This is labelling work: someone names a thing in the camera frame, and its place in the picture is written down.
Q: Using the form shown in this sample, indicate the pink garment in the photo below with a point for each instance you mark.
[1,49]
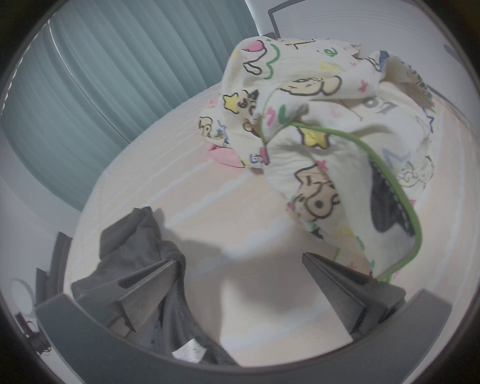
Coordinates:
[225,155]

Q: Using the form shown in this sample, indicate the black T-shirt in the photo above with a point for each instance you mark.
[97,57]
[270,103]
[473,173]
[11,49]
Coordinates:
[123,240]

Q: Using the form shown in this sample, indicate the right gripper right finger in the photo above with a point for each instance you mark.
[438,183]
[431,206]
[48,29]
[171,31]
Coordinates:
[356,288]

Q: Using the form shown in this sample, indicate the blue-green curtain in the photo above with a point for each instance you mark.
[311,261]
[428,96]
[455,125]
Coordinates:
[150,56]
[56,131]

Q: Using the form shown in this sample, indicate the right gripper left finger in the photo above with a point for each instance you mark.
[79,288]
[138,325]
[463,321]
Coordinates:
[150,285]

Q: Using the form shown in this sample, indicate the white printed pyjama top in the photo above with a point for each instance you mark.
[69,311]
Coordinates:
[337,168]

